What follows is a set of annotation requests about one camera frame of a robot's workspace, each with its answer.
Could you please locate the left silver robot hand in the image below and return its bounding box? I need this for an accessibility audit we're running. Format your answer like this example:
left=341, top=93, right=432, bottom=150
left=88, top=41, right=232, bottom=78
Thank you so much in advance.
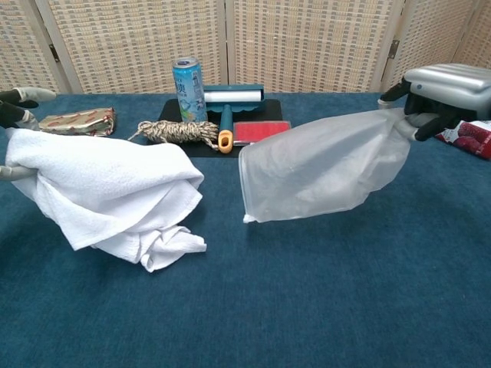
left=0, top=87, right=58, bottom=181

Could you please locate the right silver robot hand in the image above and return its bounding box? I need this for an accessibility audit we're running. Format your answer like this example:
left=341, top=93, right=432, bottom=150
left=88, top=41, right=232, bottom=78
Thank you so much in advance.
left=377, top=63, right=491, bottom=143

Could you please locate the white towel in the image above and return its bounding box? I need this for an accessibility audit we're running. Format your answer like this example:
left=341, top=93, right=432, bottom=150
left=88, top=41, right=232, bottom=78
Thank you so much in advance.
left=5, top=127, right=208, bottom=273

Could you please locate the frosted plastic zip bag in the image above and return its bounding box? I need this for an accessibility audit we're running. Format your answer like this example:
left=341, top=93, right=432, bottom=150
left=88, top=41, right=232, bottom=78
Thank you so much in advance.
left=237, top=108, right=411, bottom=225

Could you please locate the red juice bottle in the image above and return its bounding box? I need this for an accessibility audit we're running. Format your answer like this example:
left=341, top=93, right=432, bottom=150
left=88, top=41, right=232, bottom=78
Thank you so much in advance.
left=435, top=120, right=491, bottom=161

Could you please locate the gold foil wrapped packet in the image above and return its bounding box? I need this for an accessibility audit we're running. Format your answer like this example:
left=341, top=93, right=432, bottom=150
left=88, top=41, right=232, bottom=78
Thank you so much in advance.
left=40, top=107, right=117, bottom=137

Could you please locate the woven folding screen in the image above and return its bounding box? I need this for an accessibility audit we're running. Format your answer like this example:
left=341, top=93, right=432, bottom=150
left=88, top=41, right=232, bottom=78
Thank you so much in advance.
left=0, top=0, right=491, bottom=97

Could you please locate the blue drink can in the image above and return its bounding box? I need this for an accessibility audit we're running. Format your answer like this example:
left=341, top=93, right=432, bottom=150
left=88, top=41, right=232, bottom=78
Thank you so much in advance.
left=171, top=57, right=209, bottom=123

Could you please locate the black rectangular mat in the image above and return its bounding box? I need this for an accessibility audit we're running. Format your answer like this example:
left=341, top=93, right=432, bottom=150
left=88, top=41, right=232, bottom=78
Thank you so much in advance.
left=145, top=98, right=285, bottom=159

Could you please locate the red ink pad case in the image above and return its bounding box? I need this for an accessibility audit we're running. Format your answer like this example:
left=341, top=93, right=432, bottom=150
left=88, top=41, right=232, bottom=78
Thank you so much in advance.
left=232, top=120, right=293, bottom=147

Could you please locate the teal lint roller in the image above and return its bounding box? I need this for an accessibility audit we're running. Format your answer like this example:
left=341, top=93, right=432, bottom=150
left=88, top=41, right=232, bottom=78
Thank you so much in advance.
left=202, top=84, right=266, bottom=155

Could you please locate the braided beige rope bundle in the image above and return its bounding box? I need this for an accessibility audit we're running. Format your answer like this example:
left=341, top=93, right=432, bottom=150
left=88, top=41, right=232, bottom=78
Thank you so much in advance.
left=128, top=120, right=220, bottom=153

